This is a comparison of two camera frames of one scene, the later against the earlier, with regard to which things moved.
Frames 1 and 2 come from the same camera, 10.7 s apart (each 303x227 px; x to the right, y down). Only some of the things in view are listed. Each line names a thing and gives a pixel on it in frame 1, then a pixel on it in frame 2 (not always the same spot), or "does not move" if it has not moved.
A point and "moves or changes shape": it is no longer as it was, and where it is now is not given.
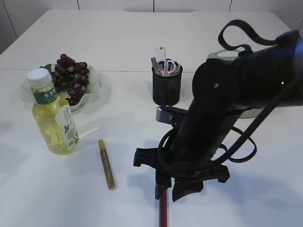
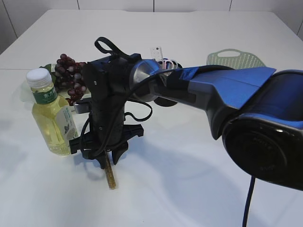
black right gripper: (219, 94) → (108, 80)
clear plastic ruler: (161, 53) moves or changes shape
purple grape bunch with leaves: (70, 79) does not move
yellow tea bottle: (55, 120) does not move
